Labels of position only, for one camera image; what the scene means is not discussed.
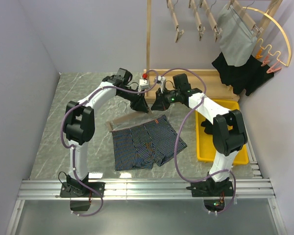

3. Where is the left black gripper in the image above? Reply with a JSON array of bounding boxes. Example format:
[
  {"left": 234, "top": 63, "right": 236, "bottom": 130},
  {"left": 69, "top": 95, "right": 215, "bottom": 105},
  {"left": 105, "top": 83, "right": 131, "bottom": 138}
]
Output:
[{"left": 118, "top": 86, "right": 148, "bottom": 113}]

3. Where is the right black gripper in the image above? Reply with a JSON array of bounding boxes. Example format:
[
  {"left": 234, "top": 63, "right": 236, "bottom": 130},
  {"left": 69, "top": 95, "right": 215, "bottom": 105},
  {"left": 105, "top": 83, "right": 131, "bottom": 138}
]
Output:
[{"left": 150, "top": 87, "right": 180, "bottom": 112}]

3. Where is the wooden clip hanger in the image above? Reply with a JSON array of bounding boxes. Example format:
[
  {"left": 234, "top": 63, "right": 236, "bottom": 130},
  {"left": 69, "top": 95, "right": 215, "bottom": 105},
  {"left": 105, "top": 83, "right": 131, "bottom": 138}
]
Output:
[
  {"left": 199, "top": 0, "right": 222, "bottom": 42},
  {"left": 227, "top": 0, "right": 261, "bottom": 37},
  {"left": 166, "top": 0, "right": 184, "bottom": 43},
  {"left": 189, "top": 0, "right": 205, "bottom": 41},
  {"left": 105, "top": 101, "right": 153, "bottom": 132}
]

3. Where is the striped navy underwear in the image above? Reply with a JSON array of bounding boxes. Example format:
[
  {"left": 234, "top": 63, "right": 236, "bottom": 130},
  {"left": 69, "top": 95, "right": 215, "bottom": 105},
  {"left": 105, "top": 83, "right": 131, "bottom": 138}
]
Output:
[{"left": 112, "top": 115, "right": 177, "bottom": 171}]

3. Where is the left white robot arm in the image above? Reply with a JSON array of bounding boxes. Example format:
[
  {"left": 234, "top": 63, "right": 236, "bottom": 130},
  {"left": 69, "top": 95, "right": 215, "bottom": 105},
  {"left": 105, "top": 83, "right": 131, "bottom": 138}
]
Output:
[{"left": 60, "top": 68, "right": 148, "bottom": 197}]

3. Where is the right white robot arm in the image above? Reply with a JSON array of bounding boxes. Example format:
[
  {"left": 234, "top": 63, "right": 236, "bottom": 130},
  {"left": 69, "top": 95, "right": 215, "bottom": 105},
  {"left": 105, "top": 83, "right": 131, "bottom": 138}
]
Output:
[{"left": 152, "top": 73, "right": 247, "bottom": 197}]

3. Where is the black underwear in tray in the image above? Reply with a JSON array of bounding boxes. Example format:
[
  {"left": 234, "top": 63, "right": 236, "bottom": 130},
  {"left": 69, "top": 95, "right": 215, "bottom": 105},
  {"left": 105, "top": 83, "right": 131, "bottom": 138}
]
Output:
[{"left": 200, "top": 119, "right": 213, "bottom": 135}]

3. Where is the black hanging underwear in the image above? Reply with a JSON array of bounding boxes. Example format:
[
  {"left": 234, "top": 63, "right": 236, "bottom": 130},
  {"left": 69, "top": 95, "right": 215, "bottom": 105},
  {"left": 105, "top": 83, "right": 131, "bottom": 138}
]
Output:
[{"left": 212, "top": 53, "right": 274, "bottom": 96}]

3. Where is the gold semicircle clip hanger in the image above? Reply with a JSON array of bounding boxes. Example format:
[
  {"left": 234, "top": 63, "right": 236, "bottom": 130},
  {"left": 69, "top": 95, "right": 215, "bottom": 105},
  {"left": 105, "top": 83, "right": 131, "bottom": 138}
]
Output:
[{"left": 243, "top": 6, "right": 292, "bottom": 67}]

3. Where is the wooden drying rack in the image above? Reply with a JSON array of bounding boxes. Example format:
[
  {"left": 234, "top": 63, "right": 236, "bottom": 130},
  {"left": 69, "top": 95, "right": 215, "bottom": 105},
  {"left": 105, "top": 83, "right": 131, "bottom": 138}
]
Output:
[{"left": 146, "top": 0, "right": 283, "bottom": 104}]

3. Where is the yellow plastic tray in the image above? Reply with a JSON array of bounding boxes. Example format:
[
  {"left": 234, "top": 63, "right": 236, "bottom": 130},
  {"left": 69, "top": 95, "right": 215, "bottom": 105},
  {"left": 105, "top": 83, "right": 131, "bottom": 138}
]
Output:
[{"left": 195, "top": 99, "right": 249, "bottom": 165}]

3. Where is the orange clothespin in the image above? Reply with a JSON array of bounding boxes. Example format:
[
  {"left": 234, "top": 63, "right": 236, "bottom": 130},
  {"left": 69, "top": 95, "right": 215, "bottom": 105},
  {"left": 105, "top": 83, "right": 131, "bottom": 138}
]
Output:
[{"left": 255, "top": 49, "right": 263, "bottom": 59}]

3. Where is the pink clothespin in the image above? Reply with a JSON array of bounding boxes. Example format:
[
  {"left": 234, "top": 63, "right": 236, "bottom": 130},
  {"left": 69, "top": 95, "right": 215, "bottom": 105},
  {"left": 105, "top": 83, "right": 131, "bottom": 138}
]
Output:
[
  {"left": 261, "top": 54, "right": 270, "bottom": 67},
  {"left": 267, "top": 61, "right": 282, "bottom": 74}
]

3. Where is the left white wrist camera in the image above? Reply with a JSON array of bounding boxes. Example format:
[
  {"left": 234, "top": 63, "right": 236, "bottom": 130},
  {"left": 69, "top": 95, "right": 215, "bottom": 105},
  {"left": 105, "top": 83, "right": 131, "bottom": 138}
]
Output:
[{"left": 138, "top": 73, "right": 150, "bottom": 92}]

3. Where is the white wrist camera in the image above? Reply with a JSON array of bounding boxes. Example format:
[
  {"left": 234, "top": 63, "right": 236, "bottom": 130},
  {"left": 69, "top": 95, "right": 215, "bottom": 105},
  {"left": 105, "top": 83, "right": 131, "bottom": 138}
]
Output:
[
  {"left": 138, "top": 73, "right": 150, "bottom": 92},
  {"left": 157, "top": 76, "right": 167, "bottom": 93}
]

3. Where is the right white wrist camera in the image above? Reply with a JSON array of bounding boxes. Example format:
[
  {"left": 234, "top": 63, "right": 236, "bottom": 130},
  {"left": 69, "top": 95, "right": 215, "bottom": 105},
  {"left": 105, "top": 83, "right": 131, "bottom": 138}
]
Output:
[{"left": 157, "top": 76, "right": 167, "bottom": 93}]

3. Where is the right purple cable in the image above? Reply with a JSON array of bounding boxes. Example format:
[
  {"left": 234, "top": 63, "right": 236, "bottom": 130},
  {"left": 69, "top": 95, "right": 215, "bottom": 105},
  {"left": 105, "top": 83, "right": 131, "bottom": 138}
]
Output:
[{"left": 159, "top": 67, "right": 237, "bottom": 215}]

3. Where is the aluminium mounting rail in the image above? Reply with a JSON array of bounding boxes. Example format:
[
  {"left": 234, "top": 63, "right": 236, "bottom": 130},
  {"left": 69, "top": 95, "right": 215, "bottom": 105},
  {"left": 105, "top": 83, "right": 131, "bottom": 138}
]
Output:
[{"left": 7, "top": 159, "right": 287, "bottom": 235}]

